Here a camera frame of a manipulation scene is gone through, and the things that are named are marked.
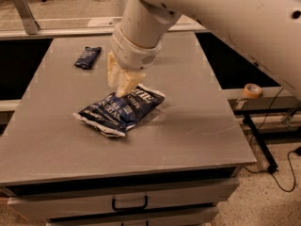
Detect grey side shelf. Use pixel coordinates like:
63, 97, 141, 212
224, 87, 301, 114

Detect upper white drawer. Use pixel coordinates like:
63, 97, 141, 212
8, 178, 239, 219

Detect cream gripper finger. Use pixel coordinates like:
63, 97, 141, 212
116, 71, 146, 97
107, 51, 125, 88

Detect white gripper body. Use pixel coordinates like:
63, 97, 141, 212
111, 24, 162, 71

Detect blue chip bag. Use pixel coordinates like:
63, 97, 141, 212
73, 84, 166, 137

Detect left metal bracket post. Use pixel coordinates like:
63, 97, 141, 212
12, 0, 40, 35

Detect roll of tan tape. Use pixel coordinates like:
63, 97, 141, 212
244, 83, 262, 99

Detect small dark blue snack packet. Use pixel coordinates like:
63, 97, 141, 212
74, 46, 102, 70

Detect black floor cable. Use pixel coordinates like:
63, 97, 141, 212
244, 87, 301, 194

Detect black table leg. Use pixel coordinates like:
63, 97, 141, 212
243, 113, 278, 174

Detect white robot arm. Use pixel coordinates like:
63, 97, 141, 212
107, 0, 301, 99

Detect black upper drawer handle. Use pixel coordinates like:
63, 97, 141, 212
111, 196, 149, 212

